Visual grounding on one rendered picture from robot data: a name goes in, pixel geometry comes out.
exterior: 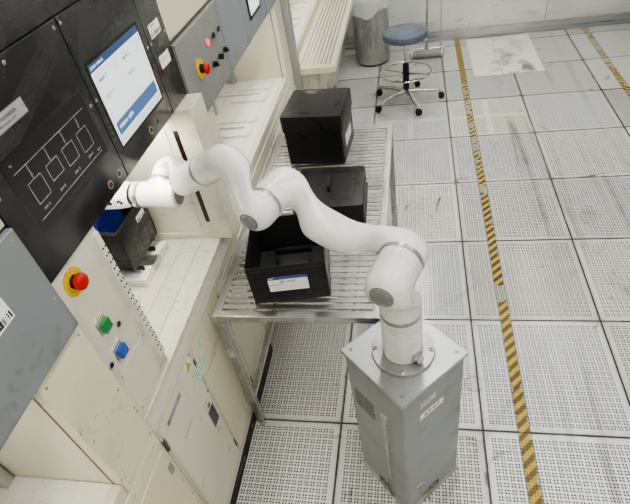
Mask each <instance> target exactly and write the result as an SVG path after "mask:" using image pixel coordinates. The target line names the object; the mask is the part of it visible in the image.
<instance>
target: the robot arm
mask: <svg viewBox="0 0 630 504"><path fill-rule="evenodd" d="M219 180H222V181H223V182H224V183H225V185H226V187H227V189H228V192H229V195H230V199H231V203H232V207H233V210H234V213H235V216H236V218H237V220H238V221H239V222H240V223H241V224H242V225H243V226H244V227H246V228H247V229H250V230H253V231H262V230H265V229H267V228H268V227H269V226H271V225H272V224H273V223H274V221H275V220H276V219H277V218H278V217H279V216H280V214H281V213H282V212H283V211H284V209H285V208H290V209H292V210H294V211H295V213H296V214H297V216H298V220H299V224H300V228H301V230H302V232H303V234H304V235H305V236H306V237H307V238H309V239H310V240H312V241H314V242H316V243H317V244H319V245H321V246H323V247H325V248H327V249H329V250H331V251H334V252H336V253H340V254H356V253H362V252H367V253H374V254H376V255H378V256H377V258H376V259H375V261H374V263H373V264H372V266H371V268H370V270H369V272H368V274H367V277H366V280H365V295H366V297H367V299H368V300H369V301H370V302H372V303H373V304H375V305H377V306H379V313H380V323H381V333H380V334H378V336H377V337H376V338H375V340H374V342H373V345H372V355H373V359H374V361H375V363H376V365H377V366H378V367H379V368H380V369H381V370H383V371H384V372H386V373H388V374H390V375H393V376H397V377H410V376H414V375H417V374H420V373H422V372H423V371H425V370H426V369H427V368H428V367H429V366H430V364H431V363H432V361H433V358H434V345H433V342H432V340H431V338H430V337H429V336H428V335H427V334H426V333H425V332H424V331H422V300H421V297H420V294H419V293H418V291H417V290H416V289H415V288H414V286H415V284H416V282H417V280H418V278H419V276H420V274H421V272H422V270H423V268H424V266H425V264H426V261H427V259H428V246H427V243H426V241H425V240H424V239H423V237H421V236H420V235H419V234H418V233H416V232H414V231H412V230H409V229H405V228H401V227H395V226H385V225H373V224H366V223H361V222H357V221H355V220H352V219H350V218H348V217H346V216H344V215H342V214H340V213H338V212H337V211H335V210H333V209H331V208H329V207H328V206H326V205H325V204H323V203H322V202H321V201H320V200H319V199H318V198H317V197H316V196H315V195H314V193H313V191H312V190H311V188H310V186H309V184H308V182H307V180H306V178H305V177H304V176H303V175H302V174H301V173H300V172H299V171H297V170H295V169H293V168H291V167H286V166H282V167H277V168H275V169H273V170H272V171H270V172H269V173H268V174H267V175H266V176H265V177H264V178H263V179H262V180H261V181H260V182H259V183H258V184H257V185H256V186H255V187H254V188H253V189H252V186H251V166H250V163H249V160H248V159H247V157H246V156H245V155H244V154H243V153H242V152H241V151H240V150H238V149H237V148H235V147H234V146H232V145H229V144H226V143H220V144H216V145H214V146H212V147H210V148H208V149H206V150H205V151H203V152H201V153H200V154H198V155H196V156H195V157H193V158H191V159H190V160H188V161H187V162H186V161H185V160H183V159H182V158H180V157H177V156H173V155H169V156H166V157H164V158H162V159H160V160H159V161H158V162H157V163H156V164H155V165H154V168H153V171H152V174H151V178H150V179H149V180H148V181H135V182H126V181H124V183H123V184H122V186H121V187H120V188H119V190H118V191H117V193H116V194H115V196H114V197H113V198H112V200H111V201H110V203H109V204H108V205H107V207H106V208H105V209H123V208H128V207H131V206H134V207H148V208H179V207H181V206H182V204H183V202H184V197H185V195H190V194H192V193H195V192H197V191H199V190H201V189H203V188H205V187H207V186H209V185H211V184H213V183H215V182H217V181H219Z"/></svg>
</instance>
